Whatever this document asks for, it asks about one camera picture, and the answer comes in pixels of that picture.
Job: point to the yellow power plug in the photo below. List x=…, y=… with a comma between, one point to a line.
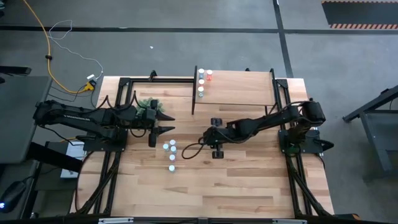
x=90, y=86

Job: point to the black mat hazard stripe edge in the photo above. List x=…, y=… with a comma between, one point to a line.
x=357, y=14

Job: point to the silver bracket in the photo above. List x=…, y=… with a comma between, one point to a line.
x=115, y=221
x=289, y=221

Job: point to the white adapter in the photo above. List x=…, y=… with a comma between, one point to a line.
x=91, y=76

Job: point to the green medicine bottle white cap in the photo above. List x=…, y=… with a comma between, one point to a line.
x=171, y=168

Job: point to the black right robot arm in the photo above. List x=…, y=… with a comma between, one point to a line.
x=264, y=123

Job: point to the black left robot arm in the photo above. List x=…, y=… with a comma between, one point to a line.
x=77, y=116

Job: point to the black metal stand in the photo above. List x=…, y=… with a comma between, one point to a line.
x=374, y=140

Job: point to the black desk beam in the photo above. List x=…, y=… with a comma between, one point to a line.
x=53, y=157

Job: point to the green artificial plant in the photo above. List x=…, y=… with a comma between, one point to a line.
x=143, y=102

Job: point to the black aluminium rig frame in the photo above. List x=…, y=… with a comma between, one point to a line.
x=161, y=80

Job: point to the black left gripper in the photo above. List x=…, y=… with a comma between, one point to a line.
x=149, y=119

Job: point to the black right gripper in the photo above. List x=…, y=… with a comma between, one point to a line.
x=214, y=137

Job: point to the white power box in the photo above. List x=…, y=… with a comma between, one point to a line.
x=76, y=151

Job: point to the black computer mouse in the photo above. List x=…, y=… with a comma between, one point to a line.
x=12, y=196

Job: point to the wooden shelf black metal frame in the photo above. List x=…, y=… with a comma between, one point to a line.
x=239, y=88

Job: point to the black flat bar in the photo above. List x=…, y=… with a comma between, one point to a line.
x=15, y=70

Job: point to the grey desk top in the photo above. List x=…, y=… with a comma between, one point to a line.
x=21, y=118

